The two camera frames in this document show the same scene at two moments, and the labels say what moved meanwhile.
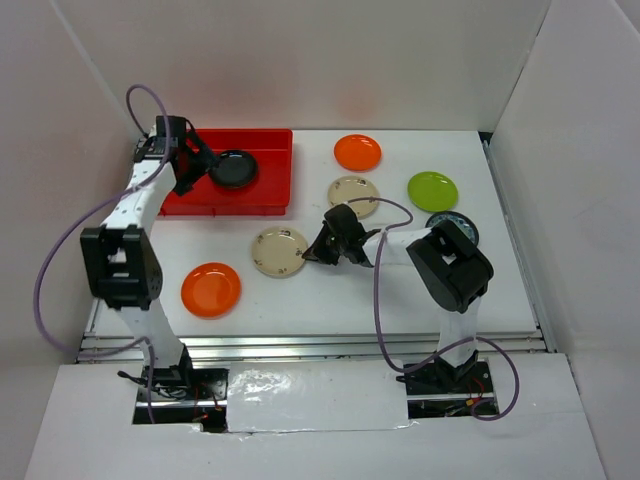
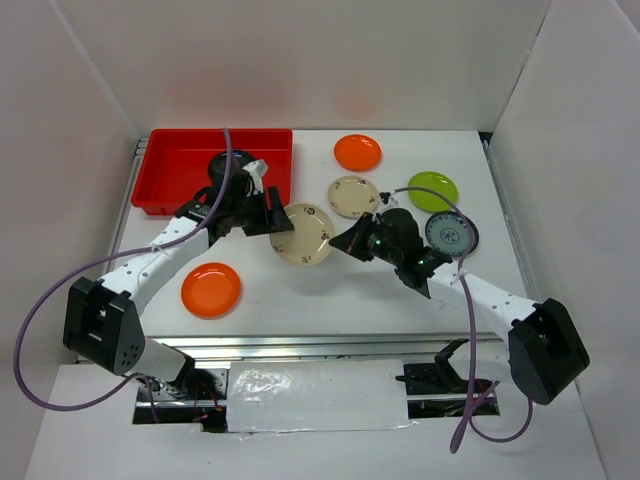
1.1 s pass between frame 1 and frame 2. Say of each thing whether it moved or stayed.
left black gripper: moved
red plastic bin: stayed
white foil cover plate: stayed
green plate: stayed
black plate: stayed
